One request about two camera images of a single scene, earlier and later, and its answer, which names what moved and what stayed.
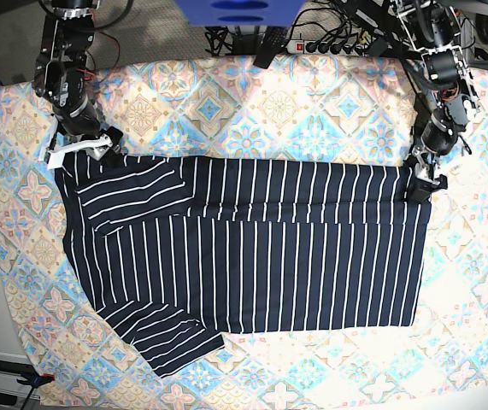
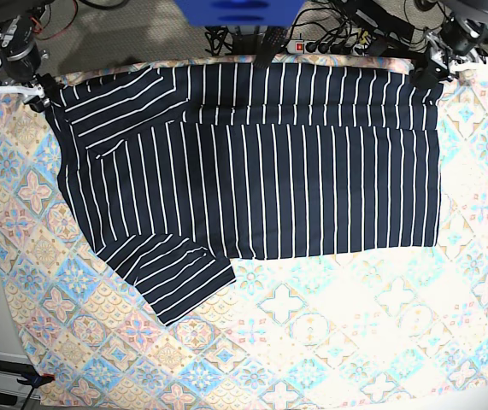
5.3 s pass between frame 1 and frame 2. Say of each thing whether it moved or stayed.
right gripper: moved
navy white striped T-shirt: moved
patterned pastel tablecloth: stayed
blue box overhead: stayed
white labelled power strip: stayed
